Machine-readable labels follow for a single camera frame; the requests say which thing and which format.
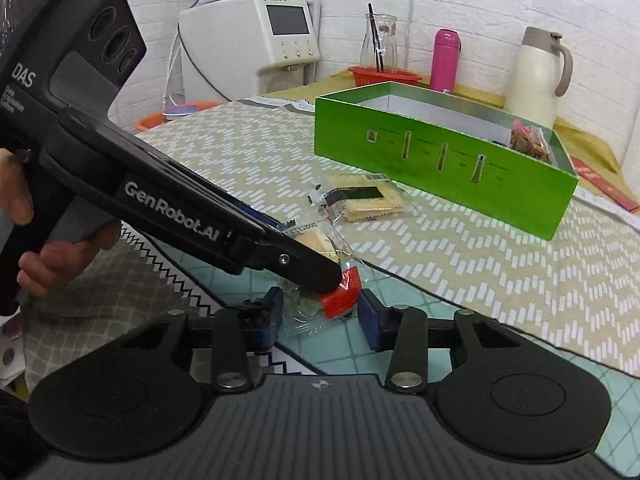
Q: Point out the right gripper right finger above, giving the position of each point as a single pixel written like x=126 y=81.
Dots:
x=409 y=333

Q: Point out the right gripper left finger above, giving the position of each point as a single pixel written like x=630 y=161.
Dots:
x=250 y=327

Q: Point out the red sausage packet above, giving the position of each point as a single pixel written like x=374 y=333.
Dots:
x=326 y=279

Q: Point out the pink white snack packet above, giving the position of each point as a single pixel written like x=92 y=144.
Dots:
x=529 y=140

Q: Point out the orange plastic basin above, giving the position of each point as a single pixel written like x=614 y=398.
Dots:
x=156 y=119

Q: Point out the container in orange basin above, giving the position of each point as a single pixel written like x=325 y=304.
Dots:
x=179 y=111

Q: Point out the white water dispenser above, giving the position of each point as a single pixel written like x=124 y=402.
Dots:
x=233 y=49

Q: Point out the green cardboard box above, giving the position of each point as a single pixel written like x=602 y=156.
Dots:
x=448 y=146

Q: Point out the red envelope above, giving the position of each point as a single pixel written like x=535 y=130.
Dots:
x=607 y=188

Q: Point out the yellow table cloth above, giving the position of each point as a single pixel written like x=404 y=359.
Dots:
x=580 y=143

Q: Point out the red plastic basket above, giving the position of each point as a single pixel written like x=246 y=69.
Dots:
x=364 y=76

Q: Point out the pink thermos bottle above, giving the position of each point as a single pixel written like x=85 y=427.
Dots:
x=445 y=60

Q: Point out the cream thermos jug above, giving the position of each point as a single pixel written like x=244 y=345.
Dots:
x=540 y=76

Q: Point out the black straw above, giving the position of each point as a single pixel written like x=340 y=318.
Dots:
x=375 y=39

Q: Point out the glass carafe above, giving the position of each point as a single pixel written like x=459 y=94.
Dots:
x=387 y=31

